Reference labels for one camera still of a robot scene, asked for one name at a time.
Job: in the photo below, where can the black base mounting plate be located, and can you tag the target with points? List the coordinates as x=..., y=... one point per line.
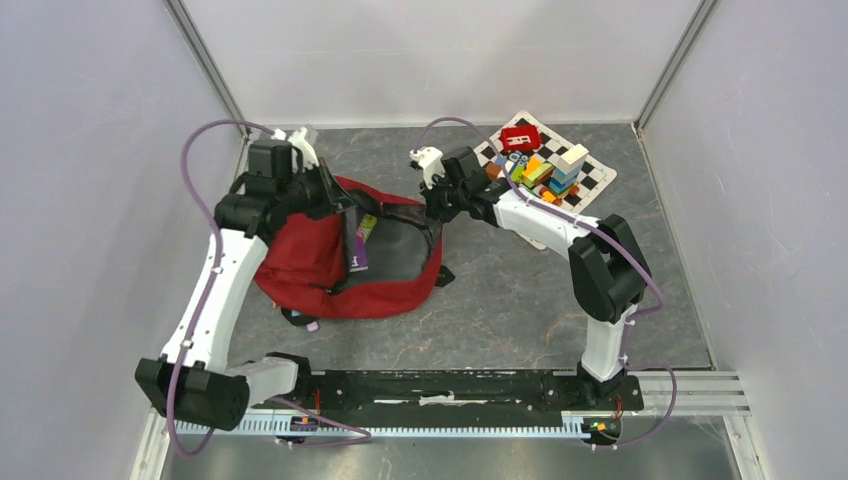
x=460, y=398

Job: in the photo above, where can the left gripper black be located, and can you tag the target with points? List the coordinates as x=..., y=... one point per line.
x=333, y=199

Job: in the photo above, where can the red backpack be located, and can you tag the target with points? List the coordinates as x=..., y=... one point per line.
x=380, y=258

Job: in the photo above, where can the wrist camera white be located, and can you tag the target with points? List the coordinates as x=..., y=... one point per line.
x=428, y=160
x=302, y=139

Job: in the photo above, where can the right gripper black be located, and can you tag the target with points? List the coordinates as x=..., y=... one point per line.
x=434, y=208

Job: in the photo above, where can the white blue block tower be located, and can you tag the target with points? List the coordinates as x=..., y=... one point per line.
x=567, y=167

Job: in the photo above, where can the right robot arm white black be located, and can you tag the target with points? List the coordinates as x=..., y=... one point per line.
x=608, y=272

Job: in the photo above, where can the checkered play mat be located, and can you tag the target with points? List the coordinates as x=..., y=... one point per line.
x=591, y=181

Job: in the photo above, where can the red toy block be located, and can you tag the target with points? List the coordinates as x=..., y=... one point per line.
x=522, y=138

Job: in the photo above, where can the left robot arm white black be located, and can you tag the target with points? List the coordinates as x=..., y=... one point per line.
x=190, y=380

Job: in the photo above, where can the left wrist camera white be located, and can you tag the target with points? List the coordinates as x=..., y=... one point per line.
x=302, y=139

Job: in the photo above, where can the pink book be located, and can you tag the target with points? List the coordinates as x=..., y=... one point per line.
x=364, y=228

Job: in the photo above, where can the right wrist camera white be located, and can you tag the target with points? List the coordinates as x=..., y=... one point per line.
x=428, y=160

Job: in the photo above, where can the yellow green toy block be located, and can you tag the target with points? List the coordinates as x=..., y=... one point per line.
x=535, y=174

